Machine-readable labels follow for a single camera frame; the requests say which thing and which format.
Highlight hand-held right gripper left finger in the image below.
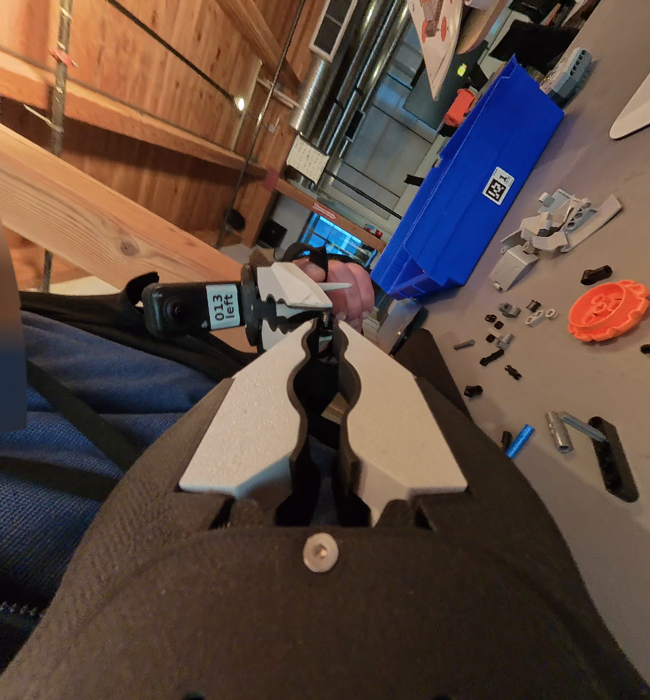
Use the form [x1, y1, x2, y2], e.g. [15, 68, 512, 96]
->
[179, 320, 315, 515]

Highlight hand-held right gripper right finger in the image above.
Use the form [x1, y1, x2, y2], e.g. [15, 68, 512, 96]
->
[336, 320, 468, 526]

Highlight white lamp base plate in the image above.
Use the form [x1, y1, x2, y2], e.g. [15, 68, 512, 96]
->
[610, 39, 650, 141]

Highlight black shoulder strap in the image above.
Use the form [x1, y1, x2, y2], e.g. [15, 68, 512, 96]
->
[19, 290, 140, 471]

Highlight cluster of grey panel pieces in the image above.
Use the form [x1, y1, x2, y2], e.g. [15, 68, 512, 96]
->
[489, 188, 623, 291]

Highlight scattered small connector pins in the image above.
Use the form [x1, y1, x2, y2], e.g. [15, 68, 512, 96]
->
[453, 298, 650, 455]

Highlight person's blue sweater torso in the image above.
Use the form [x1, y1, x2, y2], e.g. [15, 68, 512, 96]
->
[0, 296, 260, 646]

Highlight person's left hand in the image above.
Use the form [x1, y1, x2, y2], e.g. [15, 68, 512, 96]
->
[304, 257, 383, 329]

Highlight small blue pin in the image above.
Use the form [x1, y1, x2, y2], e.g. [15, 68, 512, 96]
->
[508, 425, 536, 458]

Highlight blue storage bin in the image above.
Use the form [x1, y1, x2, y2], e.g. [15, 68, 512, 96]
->
[371, 57, 566, 302]

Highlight small orange gear wheel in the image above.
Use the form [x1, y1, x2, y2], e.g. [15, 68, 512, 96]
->
[569, 279, 650, 343]

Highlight black perforated beam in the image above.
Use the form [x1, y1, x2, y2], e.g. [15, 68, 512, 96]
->
[588, 416, 641, 504]

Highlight small grey device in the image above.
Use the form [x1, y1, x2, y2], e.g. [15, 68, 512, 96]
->
[539, 46, 596, 101]

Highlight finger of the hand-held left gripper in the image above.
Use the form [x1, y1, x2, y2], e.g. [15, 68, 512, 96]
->
[258, 263, 337, 312]
[260, 315, 309, 351]

